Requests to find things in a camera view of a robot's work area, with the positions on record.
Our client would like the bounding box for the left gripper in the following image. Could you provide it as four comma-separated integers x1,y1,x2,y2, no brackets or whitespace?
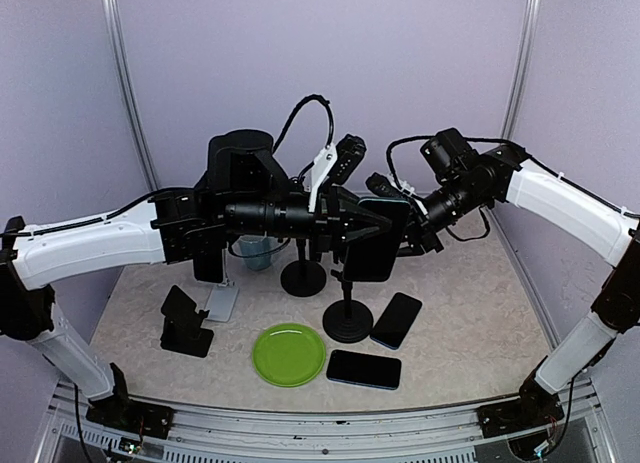
222,187,393,262

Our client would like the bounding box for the short black clamp stand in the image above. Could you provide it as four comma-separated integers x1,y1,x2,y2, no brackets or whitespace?
322,270,374,344

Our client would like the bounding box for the black phone blue case bottom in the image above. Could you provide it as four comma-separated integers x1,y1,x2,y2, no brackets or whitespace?
326,349,402,390

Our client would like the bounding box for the black phone white case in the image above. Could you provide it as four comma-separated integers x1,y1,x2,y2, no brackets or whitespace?
192,251,224,283

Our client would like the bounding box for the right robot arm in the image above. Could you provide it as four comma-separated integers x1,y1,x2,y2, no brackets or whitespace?
384,128,639,427

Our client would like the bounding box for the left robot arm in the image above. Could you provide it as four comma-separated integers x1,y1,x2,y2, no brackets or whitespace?
1,129,391,428

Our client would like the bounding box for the tall black clamp stand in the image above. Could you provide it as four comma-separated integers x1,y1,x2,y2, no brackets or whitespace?
280,239,327,298

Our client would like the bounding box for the white folding phone stand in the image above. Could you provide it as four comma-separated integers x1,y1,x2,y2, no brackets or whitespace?
204,273,239,323

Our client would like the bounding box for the black folding phone stand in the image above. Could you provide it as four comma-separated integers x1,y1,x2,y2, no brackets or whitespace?
160,285,214,358

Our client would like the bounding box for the light blue mug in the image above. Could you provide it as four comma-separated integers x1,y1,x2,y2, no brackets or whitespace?
238,235,272,272

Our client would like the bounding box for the green plate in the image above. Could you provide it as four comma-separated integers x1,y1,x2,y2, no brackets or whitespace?
251,323,327,388

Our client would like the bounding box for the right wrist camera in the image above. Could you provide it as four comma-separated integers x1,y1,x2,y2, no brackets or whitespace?
365,172,427,216

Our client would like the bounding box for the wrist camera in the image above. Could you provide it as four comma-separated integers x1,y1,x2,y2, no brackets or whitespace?
365,172,427,216
307,134,367,213

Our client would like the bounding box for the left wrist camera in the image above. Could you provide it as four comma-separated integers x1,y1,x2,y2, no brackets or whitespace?
307,134,367,213

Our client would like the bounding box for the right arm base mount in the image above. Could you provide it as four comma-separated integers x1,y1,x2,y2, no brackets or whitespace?
476,398,564,438

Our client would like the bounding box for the right aluminium frame post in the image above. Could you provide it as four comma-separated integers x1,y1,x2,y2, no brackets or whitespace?
501,0,542,140

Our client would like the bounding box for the aluminium frame post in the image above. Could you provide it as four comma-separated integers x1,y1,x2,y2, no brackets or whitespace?
501,0,542,140
102,0,160,191

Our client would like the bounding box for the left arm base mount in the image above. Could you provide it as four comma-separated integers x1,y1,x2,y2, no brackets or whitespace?
86,396,174,440

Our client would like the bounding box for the left aluminium frame post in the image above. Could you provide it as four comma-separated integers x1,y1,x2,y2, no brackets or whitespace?
102,0,160,191

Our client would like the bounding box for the front aluminium rail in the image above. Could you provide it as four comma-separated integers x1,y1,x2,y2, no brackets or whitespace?
34,390,616,463

